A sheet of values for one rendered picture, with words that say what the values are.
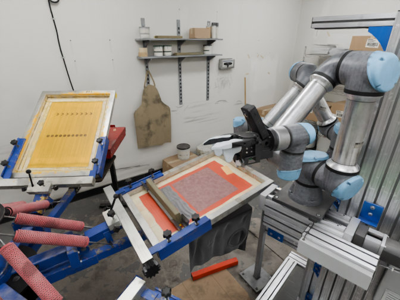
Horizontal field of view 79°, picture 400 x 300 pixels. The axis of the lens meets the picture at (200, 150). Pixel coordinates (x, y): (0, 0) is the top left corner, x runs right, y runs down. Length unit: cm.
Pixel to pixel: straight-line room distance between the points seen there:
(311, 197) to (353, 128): 38
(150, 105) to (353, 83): 276
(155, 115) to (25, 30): 161
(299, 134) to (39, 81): 275
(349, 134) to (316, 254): 50
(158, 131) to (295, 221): 257
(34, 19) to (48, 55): 33
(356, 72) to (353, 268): 70
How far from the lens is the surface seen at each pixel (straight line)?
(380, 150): 125
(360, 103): 97
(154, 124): 345
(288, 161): 83
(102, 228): 139
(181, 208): 145
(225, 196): 148
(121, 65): 322
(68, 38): 311
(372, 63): 93
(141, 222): 139
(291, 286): 225
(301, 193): 119
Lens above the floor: 194
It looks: 25 degrees down
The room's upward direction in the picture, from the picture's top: straight up
